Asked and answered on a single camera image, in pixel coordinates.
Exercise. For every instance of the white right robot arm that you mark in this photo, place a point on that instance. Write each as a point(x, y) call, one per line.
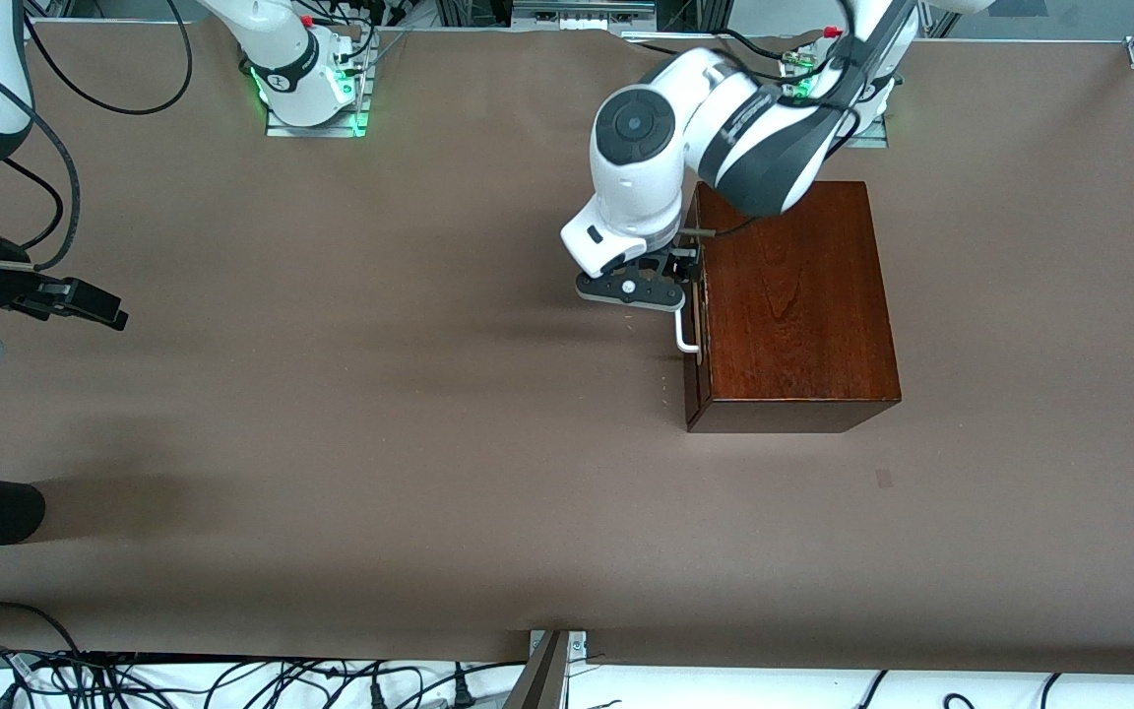
point(282, 59)

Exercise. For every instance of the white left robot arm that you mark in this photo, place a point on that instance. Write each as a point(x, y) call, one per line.
point(641, 177)

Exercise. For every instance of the dark brown wooden cabinet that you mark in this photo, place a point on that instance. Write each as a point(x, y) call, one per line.
point(803, 315)

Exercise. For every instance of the brown table cover sheet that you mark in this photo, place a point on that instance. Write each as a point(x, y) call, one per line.
point(429, 443)

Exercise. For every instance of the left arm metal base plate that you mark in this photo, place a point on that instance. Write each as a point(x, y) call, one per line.
point(872, 141)

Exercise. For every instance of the aluminium frame bar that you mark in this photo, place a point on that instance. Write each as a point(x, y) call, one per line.
point(582, 10)

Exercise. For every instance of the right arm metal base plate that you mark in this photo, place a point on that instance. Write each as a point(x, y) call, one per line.
point(316, 130)

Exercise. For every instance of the grey metal camera post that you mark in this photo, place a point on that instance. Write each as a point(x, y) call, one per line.
point(542, 679)

